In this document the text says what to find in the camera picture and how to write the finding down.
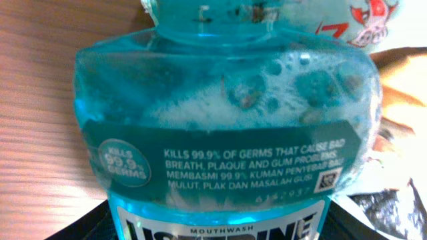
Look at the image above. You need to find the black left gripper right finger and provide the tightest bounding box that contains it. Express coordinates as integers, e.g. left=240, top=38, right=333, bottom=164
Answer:
left=320, top=202, right=387, bottom=240

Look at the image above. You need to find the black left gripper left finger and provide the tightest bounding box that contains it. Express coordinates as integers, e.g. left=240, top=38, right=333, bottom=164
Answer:
left=46, top=200, right=115, bottom=240

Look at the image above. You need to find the cream snack bag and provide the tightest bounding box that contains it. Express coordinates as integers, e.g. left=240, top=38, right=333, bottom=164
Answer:
left=332, top=47, right=426, bottom=239

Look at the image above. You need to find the teal Listerine mouthwash bottle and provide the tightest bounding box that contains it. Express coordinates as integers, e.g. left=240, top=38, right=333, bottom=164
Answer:
left=73, top=1, right=382, bottom=239

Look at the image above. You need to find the light green wet wipes pack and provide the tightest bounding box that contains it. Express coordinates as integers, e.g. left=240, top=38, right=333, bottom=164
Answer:
left=278, top=0, right=426, bottom=53

